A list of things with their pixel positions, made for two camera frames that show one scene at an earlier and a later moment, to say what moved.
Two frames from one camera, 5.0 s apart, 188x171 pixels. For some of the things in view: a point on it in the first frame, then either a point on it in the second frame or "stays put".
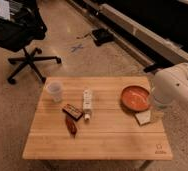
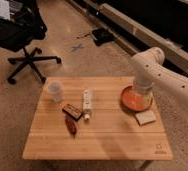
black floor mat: [102, 36] stays put
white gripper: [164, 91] to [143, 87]
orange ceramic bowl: [135, 98] stays put
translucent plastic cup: [55, 89] stays put
